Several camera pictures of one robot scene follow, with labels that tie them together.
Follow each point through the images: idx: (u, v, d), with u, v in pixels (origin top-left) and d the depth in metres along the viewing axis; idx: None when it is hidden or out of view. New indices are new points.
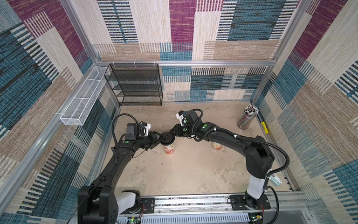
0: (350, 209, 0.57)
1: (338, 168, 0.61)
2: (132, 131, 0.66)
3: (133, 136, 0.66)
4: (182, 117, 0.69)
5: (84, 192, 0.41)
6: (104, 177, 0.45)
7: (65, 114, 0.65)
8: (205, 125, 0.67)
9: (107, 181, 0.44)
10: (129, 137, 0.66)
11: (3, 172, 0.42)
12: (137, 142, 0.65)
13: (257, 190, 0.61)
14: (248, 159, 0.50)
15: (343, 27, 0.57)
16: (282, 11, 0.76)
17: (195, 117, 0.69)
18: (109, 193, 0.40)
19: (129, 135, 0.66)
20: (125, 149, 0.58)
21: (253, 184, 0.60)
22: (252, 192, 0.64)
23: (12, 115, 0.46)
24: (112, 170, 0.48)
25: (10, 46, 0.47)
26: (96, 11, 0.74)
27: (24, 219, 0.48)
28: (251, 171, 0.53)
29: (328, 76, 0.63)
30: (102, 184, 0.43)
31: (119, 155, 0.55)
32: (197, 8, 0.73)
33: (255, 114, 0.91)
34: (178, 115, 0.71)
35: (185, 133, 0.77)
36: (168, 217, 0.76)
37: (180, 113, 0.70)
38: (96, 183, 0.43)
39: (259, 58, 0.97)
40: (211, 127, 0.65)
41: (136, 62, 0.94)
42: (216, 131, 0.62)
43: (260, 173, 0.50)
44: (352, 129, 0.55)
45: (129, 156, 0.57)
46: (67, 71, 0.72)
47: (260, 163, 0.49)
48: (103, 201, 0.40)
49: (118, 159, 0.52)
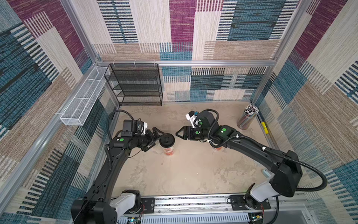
0: (350, 209, 0.57)
1: (338, 168, 0.60)
2: (128, 128, 0.60)
3: (129, 132, 0.60)
4: (193, 118, 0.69)
5: (76, 208, 0.38)
6: (97, 188, 0.42)
7: (65, 114, 0.65)
8: (223, 129, 0.58)
9: (101, 194, 0.41)
10: (126, 134, 0.60)
11: (3, 172, 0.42)
12: (134, 139, 0.59)
13: (263, 194, 0.60)
14: (277, 176, 0.45)
15: (342, 27, 0.57)
16: (282, 11, 0.76)
17: (211, 120, 0.60)
18: (105, 207, 0.38)
19: (126, 131, 0.60)
20: (119, 150, 0.52)
21: (263, 191, 0.58)
22: (256, 195, 0.63)
23: (12, 115, 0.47)
24: (107, 178, 0.44)
25: (11, 46, 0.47)
26: (96, 11, 0.74)
27: (24, 219, 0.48)
28: (277, 187, 0.48)
29: (328, 76, 0.63)
30: (96, 197, 0.40)
31: (113, 158, 0.49)
32: (197, 8, 0.73)
33: (255, 114, 0.91)
34: (188, 116, 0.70)
35: (198, 136, 0.69)
36: (168, 217, 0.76)
37: (190, 113, 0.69)
38: (90, 196, 0.40)
39: (260, 58, 0.96)
40: (231, 133, 0.56)
41: (136, 62, 0.94)
42: (239, 138, 0.53)
43: (288, 192, 0.45)
44: (352, 129, 0.55)
45: (124, 157, 0.52)
46: (67, 71, 0.72)
47: (292, 182, 0.43)
48: (98, 216, 0.38)
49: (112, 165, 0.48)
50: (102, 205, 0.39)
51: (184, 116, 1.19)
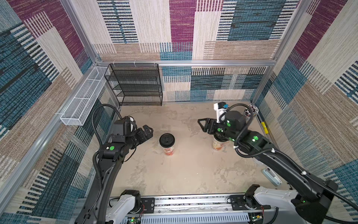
0: (350, 209, 0.57)
1: (338, 168, 0.60)
2: (120, 131, 0.53)
3: (121, 136, 0.53)
4: (220, 112, 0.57)
5: None
6: (88, 212, 0.38)
7: (65, 114, 0.65)
8: (255, 138, 0.50)
9: (92, 218, 0.38)
10: (118, 138, 0.53)
11: (3, 172, 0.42)
12: (126, 143, 0.54)
13: (269, 201, 0.59)
14: (313, 208, 0.40)
15: (342, 27, 0.57)
16: (282, 11, 0.76)
17: (242, 124, 0.50)
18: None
19: (117, 136, 0.53)
20: (110, 162, 0.46)
21: (274, 200, 0.56)
22: (261, 199, 0.62)
23: (12, 115, 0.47)
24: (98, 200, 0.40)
25: (10, 46, 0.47)
26: (96, 11, 0.74)
27: (24, 219, 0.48)
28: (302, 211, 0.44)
29: (328, 76, 0.63)
30: (87, 223, 0.37)
31: (104, 173, 0.44)
32: (198, 8, 0.73)
33: (254, 114, 0.91)
34: (216, 107, 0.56)
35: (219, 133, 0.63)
36: (168, 217, 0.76)
37: (220, 107, 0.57)
38: (81, 222, 0.37)
39: (259, 58, 0.97)
40: (264, 144, 0.48)
41: (136, 62, 0.94)
42: (274, 154, 0.46)
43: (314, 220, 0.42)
44: (352, 129, 0.55)
45: (116, 169, 0.47)
46: (67, 71, 0.72)
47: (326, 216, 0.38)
48: None
49: (102, 182, 0.43)
50: None
51: (184, 116, 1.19)
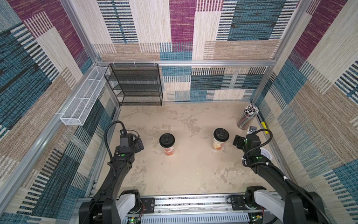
0: (350, 209, 0.57)
1: (338, 168, 0.60)
2: (126, 143, 0.65)
3: (127, 148, 0.66)
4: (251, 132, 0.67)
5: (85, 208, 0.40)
6: (104, 191, 0.45)
7: (65, 114, 0.65)
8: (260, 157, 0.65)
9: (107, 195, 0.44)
10: (124, 150, 0.66)
11: (3, 172, 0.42)
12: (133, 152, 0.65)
13: (264, 201, 0.59)
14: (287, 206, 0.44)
15: (343, 27, 0.57)
16: (282, 11, 0.76)
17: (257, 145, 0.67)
18: (112, 205, 0.41)
19: (123, 148, 0.65)
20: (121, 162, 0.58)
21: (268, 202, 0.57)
22: (258, 197, 0.63)
23: (12, 115, 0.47)
24: (112, 184, 0.48)
25: (10, 46, 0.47)
26: (96, 11, 0.74)
27: (24, 219, 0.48)
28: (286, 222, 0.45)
29: (328, 76, 0.63)
30: (103, 198, 0.43)
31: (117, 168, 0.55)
32: (197, 8, 0.73)
33: (255, 114, 0.91)
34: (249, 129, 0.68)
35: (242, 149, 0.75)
36: (168, 217, 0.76)
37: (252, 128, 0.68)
38: (97, 198, 0.43)
39: (259, 58, 0.97)
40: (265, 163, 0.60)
41: (136, 62, 0.94)
42: (268, 166, 0.58)
43: None
44: (352, 129, 0.55)
45: (126, 168, 0.58)
46: (67, 71, 0.72)
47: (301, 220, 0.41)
48: (105, 215, 0.40)
49: (116, 173, 0.52)
50: (109, 203, 0.41)
51: (184, 116, 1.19)
